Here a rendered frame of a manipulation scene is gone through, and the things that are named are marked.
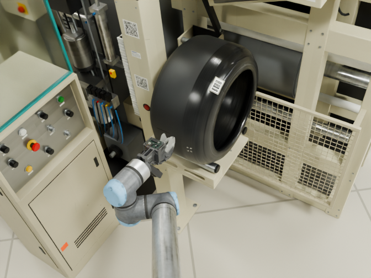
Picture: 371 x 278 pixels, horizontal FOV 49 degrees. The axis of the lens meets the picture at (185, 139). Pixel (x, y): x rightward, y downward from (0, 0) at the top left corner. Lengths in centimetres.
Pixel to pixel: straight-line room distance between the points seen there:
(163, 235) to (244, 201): 166
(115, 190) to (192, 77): 54
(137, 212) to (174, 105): 45
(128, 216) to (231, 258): 130
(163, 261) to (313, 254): 169
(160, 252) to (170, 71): 74
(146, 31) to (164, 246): 89
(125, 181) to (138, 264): 137
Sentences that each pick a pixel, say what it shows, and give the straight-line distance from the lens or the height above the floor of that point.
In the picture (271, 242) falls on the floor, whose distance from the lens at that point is 278.
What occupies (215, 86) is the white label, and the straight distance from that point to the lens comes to 159.
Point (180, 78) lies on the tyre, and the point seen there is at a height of 140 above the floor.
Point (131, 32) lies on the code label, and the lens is 177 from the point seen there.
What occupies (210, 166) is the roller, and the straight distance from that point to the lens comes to 194.
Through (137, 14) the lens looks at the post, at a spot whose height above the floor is 159.
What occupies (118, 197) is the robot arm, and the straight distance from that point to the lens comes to 142.
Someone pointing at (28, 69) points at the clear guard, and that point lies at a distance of 183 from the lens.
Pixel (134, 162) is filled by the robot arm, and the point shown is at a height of 131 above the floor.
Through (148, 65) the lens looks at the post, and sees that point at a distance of 182.
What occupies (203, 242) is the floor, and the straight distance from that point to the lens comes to 276.
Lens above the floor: 245
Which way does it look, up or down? 48 degrees down
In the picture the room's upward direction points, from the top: 6 degrees counter-clockwise
